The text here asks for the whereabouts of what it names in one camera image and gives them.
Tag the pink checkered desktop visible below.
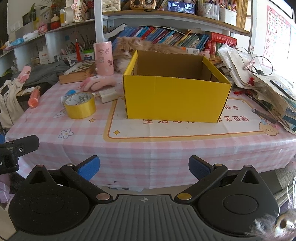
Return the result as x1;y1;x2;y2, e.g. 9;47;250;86
5;70;296;189

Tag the black cable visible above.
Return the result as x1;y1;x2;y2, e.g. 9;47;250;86
237;47;274;76

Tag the white box with red label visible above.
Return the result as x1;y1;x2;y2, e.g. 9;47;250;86
38;46;55;65

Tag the orange bottle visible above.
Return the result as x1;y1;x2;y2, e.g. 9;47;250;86
28;86;41;108

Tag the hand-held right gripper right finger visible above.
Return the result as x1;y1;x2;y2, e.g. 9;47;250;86
174;155;267;202

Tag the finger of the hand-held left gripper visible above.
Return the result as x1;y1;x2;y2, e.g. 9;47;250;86
0;135;40;158

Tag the stack of papers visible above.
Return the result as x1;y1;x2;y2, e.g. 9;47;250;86
217;44;296;135

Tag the grey cloth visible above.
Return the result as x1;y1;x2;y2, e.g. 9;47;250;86
11;61;70;87

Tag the grey knitted blanket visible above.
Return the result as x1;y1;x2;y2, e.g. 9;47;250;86
273;166;296;205

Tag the white jar with green lid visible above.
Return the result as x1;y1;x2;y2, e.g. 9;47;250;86
83;49;95;61

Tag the yellow tape roll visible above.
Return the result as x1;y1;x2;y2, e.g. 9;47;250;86
63;92;97;120

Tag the white printed garment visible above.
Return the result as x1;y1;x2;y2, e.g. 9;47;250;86
0;79;26;129

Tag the black pen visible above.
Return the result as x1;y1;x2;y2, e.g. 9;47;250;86
245;93;269;112

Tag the white shelf unit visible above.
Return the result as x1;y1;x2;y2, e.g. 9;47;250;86
0;0;258;77

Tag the beige radio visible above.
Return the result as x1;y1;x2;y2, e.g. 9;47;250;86
130;0;158;10

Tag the row of books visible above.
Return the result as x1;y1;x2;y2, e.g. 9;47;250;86
125;26;237;56

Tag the orange and white cat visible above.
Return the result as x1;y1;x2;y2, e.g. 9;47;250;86
112;36;188;73

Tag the white quilted bag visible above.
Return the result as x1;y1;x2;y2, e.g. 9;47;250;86
102;0;121;12

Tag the white pen holder with pens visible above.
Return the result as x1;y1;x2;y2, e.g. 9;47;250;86
60;35;84;62

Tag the thick red book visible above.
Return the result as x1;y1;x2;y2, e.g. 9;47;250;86
209;32;238;56

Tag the white rectangular block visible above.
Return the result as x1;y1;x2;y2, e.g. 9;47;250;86
101;89;118;104

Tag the pink glove with brown print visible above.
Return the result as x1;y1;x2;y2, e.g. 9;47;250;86
17;65;33;83

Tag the pink cylinder with stickers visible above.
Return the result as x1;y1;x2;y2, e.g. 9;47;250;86
93;40;114;76

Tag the red and white bottle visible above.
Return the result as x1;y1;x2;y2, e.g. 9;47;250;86
50;14;61;30

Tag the tablet screen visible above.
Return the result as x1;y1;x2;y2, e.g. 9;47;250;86
168;1;197;15

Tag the white figurine with pink bow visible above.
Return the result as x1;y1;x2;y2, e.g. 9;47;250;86
63;0;85;24

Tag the yellow cardboard box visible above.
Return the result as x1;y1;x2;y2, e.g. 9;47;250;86
122;50;232;123

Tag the wooden chessboard box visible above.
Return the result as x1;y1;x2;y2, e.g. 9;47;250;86
58;60;96;85

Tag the pink alphabet wall poster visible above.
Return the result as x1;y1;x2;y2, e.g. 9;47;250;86
264;5;292;63

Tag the white storage box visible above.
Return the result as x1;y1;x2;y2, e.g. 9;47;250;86
218;7;238;27

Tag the grey pen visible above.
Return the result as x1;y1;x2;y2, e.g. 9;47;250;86
252;108;277;125

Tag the thick book with dark cover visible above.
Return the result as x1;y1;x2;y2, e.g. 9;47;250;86
104;23;128;38

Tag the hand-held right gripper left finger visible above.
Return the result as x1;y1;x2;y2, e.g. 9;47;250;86
24;156;114;202

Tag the white and orange box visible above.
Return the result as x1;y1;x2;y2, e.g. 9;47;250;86
181;46;199;55

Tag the pale pink glove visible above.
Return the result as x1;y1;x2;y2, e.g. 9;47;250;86
80;74;123;92

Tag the fluffy grey charm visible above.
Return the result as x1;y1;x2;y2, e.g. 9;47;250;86
248;176;296;240

